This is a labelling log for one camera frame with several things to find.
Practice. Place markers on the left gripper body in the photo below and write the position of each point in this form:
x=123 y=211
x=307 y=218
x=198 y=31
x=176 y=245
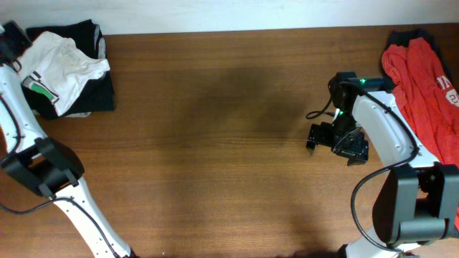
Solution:
x=15 y=39

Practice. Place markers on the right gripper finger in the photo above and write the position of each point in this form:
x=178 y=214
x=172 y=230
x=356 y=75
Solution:
x=310 y=147
x=355 y=162

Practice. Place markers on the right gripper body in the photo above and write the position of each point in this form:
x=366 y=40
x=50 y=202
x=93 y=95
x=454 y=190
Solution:
x=347 y=139

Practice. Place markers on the white t-shirt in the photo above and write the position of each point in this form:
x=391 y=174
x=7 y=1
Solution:
x=54 y=67

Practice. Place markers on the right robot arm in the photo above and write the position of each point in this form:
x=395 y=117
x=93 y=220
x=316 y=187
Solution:
x=418 y=202

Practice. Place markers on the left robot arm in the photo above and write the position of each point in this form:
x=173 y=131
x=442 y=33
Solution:
x=42 y=164

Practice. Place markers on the grey folded garment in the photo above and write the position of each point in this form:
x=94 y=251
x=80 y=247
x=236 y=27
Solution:
x=99 y=43

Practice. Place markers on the red t-shirt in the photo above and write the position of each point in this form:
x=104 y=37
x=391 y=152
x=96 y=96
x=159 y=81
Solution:
x=426 y=100

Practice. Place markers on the black folded garment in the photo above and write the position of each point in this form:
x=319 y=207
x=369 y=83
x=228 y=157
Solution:
x=96 y=96

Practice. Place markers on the dark teal garment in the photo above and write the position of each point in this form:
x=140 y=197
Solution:
x=409 y=36

